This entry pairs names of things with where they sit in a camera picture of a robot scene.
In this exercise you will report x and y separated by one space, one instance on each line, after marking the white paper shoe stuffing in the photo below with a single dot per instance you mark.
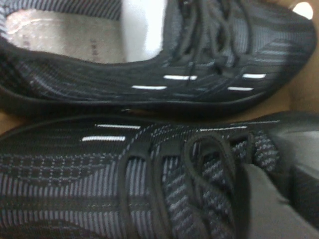
142 32

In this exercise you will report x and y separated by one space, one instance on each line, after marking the black sneaker with white stuffing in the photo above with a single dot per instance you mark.
74 77

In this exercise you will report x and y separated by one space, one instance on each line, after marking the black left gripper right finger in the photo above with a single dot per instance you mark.
304 149

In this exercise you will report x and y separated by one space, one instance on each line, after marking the black sneaker with grey lining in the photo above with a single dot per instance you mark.
87 179

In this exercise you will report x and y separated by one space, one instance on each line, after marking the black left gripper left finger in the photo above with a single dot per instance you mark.
269 206

